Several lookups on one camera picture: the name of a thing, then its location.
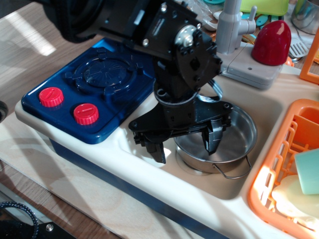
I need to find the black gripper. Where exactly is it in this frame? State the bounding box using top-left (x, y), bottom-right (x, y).
top-left (129, 94), bottom-right (233, 164)

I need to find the small stainless steel pan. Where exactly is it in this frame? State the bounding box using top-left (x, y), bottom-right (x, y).
top-left (174, 105), bottom-right (257, 179)

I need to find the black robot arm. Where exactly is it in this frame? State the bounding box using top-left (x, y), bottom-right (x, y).
top-left (42, 0), bottom-right (232, 163)

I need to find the cream toy kitchen sink unit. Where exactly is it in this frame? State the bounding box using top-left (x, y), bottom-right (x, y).
top-left (15, 66), bottom-right (319, 239)

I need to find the red stove knob right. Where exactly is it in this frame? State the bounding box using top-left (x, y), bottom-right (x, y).
top-left (73, 103), bottom-right (99, 125)

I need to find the red stove knob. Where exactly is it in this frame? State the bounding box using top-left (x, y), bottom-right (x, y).
top-left (73, 103), bottom-right (99, 125)
top-left (39, 87), bottom-right (64, 108)

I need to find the blue toy stove top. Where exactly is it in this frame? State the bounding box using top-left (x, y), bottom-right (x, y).
top-left (21, 39), bottom-right (155, 144)

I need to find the red stove knob left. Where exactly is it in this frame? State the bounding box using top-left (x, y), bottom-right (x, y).
top-left (39, 87), bottom-right (64, 108)

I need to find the grey toy faucet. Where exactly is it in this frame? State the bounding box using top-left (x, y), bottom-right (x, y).
top-left (215, 0), bottom-right (282, 90)

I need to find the orange plastic dish rack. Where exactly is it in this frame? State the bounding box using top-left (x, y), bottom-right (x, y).
top-left (248, 99), bottom-right (319, 239)

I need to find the pale yellow plastic plate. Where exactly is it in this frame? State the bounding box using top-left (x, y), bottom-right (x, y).
top-left (272, 175), bottom-right (319, 229)

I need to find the teal sponge block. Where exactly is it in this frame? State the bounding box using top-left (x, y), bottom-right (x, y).
top-left (295, 149), bottom-right (319, 195)

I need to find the dark red toy dispenser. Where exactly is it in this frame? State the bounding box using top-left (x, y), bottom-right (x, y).
top-left (251, 20), bottom-right (292, 66)

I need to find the metal slotted spatula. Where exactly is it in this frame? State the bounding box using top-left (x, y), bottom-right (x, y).
top-left (289, 41), bottom-right (309, 63)

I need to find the lime green plastic container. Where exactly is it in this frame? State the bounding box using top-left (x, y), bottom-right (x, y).
top-left (240, 0), bottom-right (289, 16)

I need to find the orange plastic frame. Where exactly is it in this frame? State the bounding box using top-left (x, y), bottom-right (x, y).
top-left (300, 30), bottom-right (319, 85)

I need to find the black base plate with screw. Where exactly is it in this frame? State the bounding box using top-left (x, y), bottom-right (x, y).
top-left (23, 222), bottom-right (75, 239)

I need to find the blue braided cable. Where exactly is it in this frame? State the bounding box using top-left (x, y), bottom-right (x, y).
top-left (0, 201), bottom-right (39, 239)

